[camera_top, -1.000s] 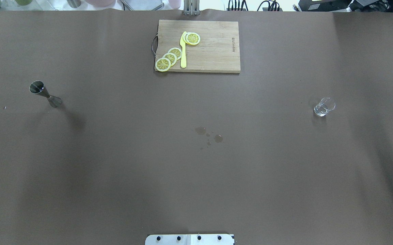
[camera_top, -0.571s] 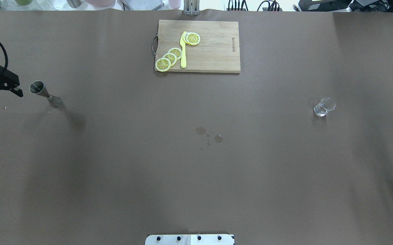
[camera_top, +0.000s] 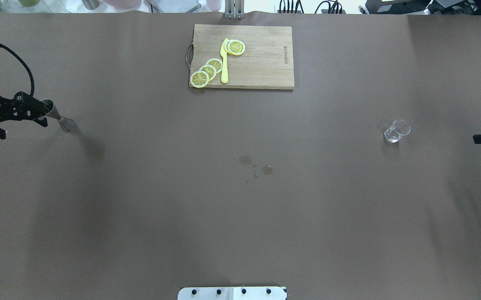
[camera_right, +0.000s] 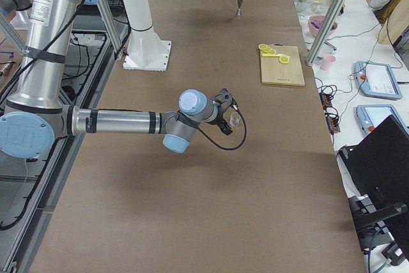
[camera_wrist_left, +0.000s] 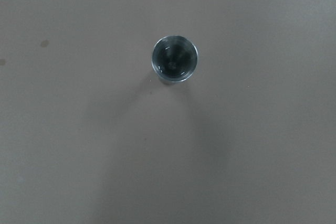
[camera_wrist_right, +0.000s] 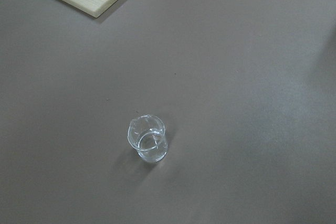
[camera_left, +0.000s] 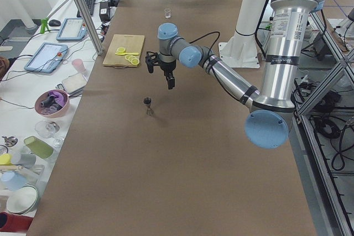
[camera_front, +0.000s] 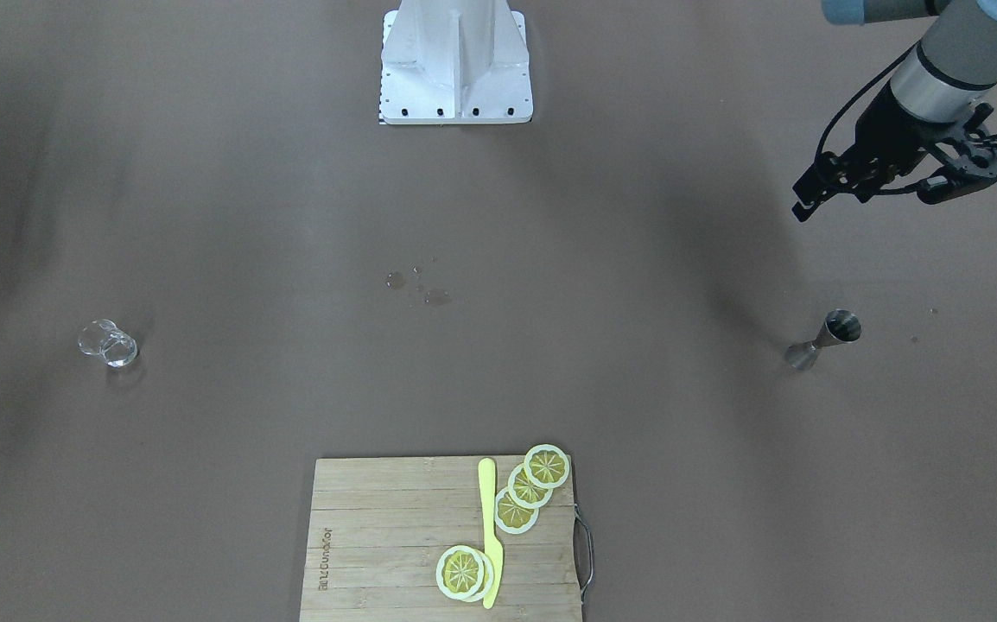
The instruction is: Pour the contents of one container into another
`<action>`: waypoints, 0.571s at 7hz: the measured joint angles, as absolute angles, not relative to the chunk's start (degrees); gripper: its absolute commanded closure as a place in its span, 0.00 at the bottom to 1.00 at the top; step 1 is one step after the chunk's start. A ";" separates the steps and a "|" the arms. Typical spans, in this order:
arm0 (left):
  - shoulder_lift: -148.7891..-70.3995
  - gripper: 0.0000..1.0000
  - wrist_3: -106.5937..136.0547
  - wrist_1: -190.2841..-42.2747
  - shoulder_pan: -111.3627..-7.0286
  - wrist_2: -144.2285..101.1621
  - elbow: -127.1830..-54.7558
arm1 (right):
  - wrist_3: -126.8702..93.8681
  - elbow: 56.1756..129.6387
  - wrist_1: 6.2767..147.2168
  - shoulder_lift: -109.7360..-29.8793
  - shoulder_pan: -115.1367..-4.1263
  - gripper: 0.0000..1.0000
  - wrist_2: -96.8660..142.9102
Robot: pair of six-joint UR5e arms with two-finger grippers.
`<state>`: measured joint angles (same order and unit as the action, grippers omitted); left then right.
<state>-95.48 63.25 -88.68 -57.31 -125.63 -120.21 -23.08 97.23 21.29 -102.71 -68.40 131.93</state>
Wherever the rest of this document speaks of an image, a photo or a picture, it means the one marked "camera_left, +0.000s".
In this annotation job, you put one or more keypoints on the red container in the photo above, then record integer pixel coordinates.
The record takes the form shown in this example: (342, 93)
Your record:
(15, 223)

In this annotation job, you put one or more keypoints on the blue teach pendant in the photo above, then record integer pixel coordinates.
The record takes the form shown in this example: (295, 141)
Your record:
(72, 29)
(47, 58)

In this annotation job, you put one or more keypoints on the steel jigger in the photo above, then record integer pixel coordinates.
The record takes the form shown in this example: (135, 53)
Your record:
(148, 102)

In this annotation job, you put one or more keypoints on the pink plastic cup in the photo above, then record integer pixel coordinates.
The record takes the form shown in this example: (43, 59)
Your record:
(79, 66)

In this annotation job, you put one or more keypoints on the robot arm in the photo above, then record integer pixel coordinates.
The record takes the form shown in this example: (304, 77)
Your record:
(271, 109)

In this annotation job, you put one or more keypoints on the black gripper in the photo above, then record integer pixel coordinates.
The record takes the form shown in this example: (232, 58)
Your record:
(167, 67)

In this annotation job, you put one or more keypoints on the pink bowl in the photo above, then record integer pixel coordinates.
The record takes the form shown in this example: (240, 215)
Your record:
(52, 104)

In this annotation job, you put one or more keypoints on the black computer mouse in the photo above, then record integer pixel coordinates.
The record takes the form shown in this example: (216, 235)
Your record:
(54, 23)

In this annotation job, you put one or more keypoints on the green plastic cup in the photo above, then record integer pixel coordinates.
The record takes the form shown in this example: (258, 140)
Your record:
(39, 147)

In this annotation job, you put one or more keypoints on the aluminium frame post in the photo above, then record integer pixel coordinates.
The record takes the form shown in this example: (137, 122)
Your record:
(84, 11)

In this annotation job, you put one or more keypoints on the white green-rimmed bowl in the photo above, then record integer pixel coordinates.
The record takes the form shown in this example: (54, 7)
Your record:
(23, 200)

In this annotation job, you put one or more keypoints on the black keyboard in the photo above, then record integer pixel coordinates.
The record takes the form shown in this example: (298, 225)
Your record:
(87, 2)

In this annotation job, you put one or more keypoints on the clear glass measuring cup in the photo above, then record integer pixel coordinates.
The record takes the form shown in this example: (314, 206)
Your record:
(167, 13)

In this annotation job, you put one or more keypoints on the far blue teach pendant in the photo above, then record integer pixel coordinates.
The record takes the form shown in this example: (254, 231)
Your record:
(72, 29)

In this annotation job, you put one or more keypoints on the wine glass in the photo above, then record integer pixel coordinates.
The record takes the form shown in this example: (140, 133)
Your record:
(50, 129)

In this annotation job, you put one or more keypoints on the near blue teach pendant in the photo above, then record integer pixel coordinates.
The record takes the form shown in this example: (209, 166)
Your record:
(47, 58)

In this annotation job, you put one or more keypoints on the lemon slice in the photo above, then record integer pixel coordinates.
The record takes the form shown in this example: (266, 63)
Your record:
(121, 50)

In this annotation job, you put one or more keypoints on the light blue plastic cup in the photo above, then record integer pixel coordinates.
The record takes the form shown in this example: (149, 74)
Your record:
(13, 180)

